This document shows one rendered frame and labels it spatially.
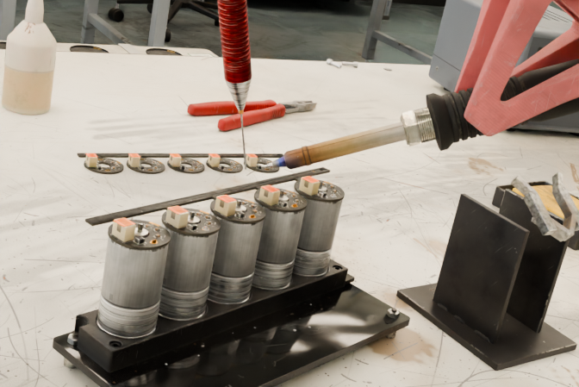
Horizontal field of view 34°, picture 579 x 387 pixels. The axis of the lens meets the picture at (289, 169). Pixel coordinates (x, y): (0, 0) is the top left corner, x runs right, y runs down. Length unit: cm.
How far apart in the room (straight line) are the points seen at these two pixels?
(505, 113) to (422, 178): 31
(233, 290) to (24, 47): 31
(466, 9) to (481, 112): 54
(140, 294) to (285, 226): 8
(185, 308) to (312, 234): 8
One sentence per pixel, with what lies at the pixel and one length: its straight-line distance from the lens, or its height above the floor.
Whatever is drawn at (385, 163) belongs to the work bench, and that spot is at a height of 75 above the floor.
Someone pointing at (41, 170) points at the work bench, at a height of 75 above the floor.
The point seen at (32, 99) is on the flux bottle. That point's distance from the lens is 69.
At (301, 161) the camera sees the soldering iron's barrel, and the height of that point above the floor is 84.
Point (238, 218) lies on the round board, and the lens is 42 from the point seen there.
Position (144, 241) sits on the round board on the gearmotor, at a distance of 38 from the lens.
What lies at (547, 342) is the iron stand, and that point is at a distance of 51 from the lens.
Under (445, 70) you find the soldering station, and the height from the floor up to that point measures 77.
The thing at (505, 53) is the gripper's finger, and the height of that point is 91.
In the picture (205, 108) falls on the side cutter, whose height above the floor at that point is 76.
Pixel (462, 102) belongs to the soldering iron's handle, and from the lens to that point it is 40.
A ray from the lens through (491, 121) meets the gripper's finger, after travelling 40.
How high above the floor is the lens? 98
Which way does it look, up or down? 20 degrees down
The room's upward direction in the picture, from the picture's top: 11 degrees clockwise
